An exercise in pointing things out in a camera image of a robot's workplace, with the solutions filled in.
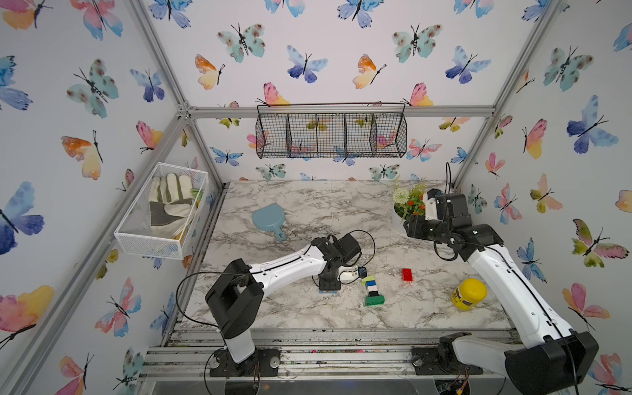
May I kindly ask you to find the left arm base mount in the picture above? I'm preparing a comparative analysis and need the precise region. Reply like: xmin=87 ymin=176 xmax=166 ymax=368
xmin=207 ymin=348 xmax=281 ymax=378

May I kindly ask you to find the light blue dustpan scoop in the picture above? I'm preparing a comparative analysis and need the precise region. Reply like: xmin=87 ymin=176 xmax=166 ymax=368
xmin=252 ymin=203 xmax=286 ymax=242

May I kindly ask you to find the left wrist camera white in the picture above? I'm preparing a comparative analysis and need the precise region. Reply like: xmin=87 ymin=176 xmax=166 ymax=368
xmin=337 ymin=267 xmax=367 ymax=285

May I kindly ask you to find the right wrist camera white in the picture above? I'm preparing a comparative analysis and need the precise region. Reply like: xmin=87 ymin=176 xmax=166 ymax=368
xmin=423 ymin=189 xmax=443 ymax=221

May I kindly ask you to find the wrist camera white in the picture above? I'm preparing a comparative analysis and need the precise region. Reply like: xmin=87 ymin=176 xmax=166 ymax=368
xmin=423 ymin=189 xmax=443 ymax=221
xmin=337 ymin=267 xmax=367 ymax=285

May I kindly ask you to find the white pot with flowers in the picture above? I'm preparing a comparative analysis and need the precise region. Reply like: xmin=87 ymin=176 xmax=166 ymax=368
xmin=392 ymin=180 xmax=426 ymax=236

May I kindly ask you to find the work glove white grey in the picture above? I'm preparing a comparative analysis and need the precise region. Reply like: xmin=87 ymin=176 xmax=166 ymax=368
xmin=148 ymin=173 xmax=194 ymax=240

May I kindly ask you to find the green long lego brick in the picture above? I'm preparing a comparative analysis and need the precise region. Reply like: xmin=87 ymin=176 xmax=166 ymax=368
xmin=365 ymin=295 xmax=385 ymax=307

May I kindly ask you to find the red lego brick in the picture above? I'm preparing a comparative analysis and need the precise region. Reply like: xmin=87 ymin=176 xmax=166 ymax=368
xmin=401 ymin=268 xmax=413 ymax=282

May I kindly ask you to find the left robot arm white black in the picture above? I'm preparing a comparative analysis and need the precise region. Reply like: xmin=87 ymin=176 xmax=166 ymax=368
xmin=205 ymin=234 xmax=361 ymax=364

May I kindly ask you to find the white wire wall basket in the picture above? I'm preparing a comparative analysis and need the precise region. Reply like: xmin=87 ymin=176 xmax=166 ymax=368
xmin=115 ymin=162 xmax=208 ymax=259

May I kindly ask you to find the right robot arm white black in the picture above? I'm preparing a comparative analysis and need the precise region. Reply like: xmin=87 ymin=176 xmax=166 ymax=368
xmin=403 ymin=194 xmax=598 ymax=394

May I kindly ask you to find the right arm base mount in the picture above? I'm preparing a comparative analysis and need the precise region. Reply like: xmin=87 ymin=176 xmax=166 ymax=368
xmin=411 ymin=332 xmax=484 ymax=376

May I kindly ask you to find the yellow cup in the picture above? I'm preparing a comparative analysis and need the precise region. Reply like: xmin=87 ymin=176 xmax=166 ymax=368
xmin=451 ymin=278 xmax=488 ymax=311

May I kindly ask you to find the black wire wall basket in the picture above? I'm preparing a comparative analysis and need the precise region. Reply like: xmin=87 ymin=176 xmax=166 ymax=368
xmin=251 ymin=102 xmax=408 ymax=160

